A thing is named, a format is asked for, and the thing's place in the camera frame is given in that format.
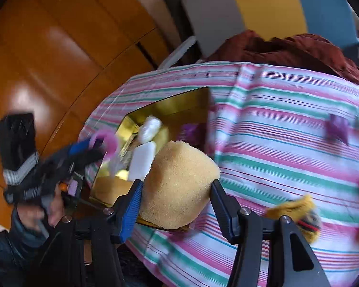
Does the yellow sponge block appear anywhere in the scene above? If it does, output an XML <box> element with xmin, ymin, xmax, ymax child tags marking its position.
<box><xmin>139</xmin><ymin>141</ymin><xmax>220</xmax><ymax>230</ymax></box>

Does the white plastic-wrapped ball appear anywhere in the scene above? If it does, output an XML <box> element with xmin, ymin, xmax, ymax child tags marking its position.
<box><xmin>137</xmin><ymin>115</ymin><xmax>162</xmax><ymax>144</ymax></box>

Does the purple candy wrapper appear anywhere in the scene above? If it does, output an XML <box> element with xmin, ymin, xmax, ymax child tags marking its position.
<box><xmin>326</xmin><ymin>113</ymin><xmax>349</xmax><ymax>146</ymax></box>

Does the person's left hand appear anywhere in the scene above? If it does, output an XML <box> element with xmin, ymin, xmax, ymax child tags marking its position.
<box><xmin>17</xmin><ymin>185</ymin><xmax>65</xmax><ymax>231</ymax></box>

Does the white rectangular soap bar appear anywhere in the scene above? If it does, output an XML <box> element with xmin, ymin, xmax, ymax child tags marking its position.
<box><xmin>128</xmin><ymin>141</ymin><xmax>156</xmax><ymax>182</ymax></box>

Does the yellow plush toy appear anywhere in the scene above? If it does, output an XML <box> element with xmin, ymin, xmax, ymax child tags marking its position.
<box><xmin>266</xmin><ymin>194</ymin><xmax>322</xmax><ymax>244</ymax></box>

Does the dark jacket sleeve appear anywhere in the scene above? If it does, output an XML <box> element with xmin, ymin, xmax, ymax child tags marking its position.
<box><xmin>0</xmin><ymin>206</ymin><xmax>46</xmax><ymax>286</ymax></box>

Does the striped bed sheet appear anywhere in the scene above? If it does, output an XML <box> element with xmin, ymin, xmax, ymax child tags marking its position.
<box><xmin>79</xmin><ymin>62</ymin><xmax>359</xmax><ymax>286</ymax></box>

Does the gold metal tray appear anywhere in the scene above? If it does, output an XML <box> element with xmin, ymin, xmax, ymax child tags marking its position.
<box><xmin>88</xmin><ymin>86</ymin><xmax>213</xmax><ymax>231</ymax></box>

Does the wooden wardrobe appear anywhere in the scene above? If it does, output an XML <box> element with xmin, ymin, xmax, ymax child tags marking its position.
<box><xmin>0</xmin><ymin>0</ymin><xmax>171</xmax><ymax>231</ymax></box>

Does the dark red jacket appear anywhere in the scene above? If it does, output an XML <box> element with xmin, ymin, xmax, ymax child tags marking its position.
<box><xmin>206</xmin><ymin>30</ymin><xmax>359</xmax><ymax>85</ymax></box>

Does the grey yellow blue chair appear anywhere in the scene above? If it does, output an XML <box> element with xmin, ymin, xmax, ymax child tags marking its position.
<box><xmin>159</xmin><ymin>0</ymin><xmax>359</xmax><ymax>69</ymax></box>

